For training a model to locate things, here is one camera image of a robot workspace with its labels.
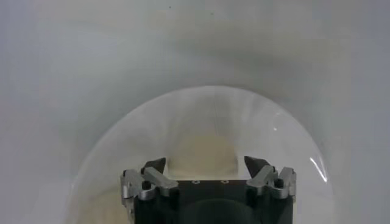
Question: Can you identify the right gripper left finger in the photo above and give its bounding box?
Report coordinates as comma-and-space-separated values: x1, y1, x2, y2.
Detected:
120, 157, 180, 201

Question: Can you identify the round white plate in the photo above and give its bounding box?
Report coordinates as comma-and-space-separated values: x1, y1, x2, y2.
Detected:
62, 85, 336, 224

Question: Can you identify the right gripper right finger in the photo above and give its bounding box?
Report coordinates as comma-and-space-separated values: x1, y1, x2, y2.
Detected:
243, 155, 297, 200

